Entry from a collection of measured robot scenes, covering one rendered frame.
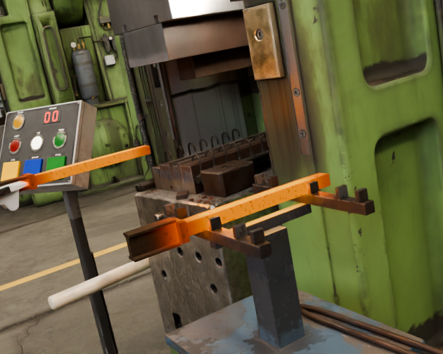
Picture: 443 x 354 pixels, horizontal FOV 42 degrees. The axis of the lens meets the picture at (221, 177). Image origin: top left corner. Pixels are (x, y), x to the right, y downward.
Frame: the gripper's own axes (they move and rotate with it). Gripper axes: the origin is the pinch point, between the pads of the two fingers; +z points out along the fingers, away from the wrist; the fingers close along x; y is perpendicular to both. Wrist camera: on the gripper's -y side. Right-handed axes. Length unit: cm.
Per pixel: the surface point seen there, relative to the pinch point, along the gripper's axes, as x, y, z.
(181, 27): 7, -27, 48
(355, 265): 46, 35, 56
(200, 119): -19, 2, 66
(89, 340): -128, 110, 50
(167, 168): -4.2, 9.8, 41.5
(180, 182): 0.9, 13.3, 41.4
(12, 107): -476, 9, 159
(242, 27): 7, -24, 69
